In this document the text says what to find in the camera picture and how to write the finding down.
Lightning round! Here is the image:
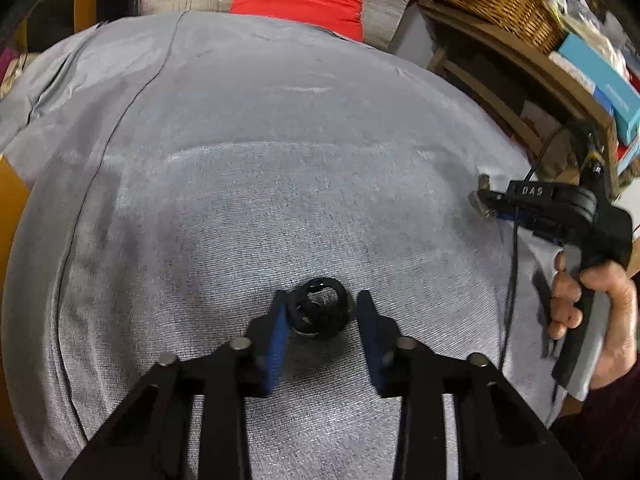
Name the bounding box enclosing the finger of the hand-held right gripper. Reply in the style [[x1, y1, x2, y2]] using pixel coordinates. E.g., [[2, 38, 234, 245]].
[[476, 180, 558, 233]]

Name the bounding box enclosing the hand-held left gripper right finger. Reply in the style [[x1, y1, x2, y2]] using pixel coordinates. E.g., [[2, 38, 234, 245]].
[[356, 289, 583, 480]]

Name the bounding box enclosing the small black hair tie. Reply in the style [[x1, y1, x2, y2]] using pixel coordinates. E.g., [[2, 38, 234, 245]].
[[287, 277, 353, 338]]

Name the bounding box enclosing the blue cardboard box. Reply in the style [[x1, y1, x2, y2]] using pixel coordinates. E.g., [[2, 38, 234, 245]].
[[556, 35, 640, 133]]

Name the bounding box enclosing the small olive hair clip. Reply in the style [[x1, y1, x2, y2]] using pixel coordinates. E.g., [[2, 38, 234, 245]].
[[468, 174, 498, 221]]

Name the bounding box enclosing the grey blanket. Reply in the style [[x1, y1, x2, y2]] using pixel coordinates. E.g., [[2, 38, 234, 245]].
[[0, 10, 596, 480]]

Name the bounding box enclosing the orange cardboard box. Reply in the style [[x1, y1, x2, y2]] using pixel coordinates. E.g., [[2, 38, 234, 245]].
[[0, 155, 31, 281]]

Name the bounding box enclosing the wooden shelf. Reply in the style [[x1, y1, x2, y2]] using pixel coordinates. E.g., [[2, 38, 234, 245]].
[[417, 0, 623, 186]]

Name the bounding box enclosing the person's right hand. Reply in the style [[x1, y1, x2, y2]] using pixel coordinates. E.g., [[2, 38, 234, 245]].
[[545, 250, 640, 391]]

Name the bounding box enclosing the person's right forearm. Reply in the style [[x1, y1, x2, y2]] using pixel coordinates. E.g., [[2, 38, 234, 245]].
[[550, 360, 640, 480]]

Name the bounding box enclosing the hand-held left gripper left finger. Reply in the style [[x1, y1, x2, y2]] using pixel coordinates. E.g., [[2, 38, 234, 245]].
[[62, 289, 290, 480]]

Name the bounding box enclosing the white patterned box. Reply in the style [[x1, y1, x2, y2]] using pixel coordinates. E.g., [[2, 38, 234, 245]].
[[547, 52, 616, 111]]

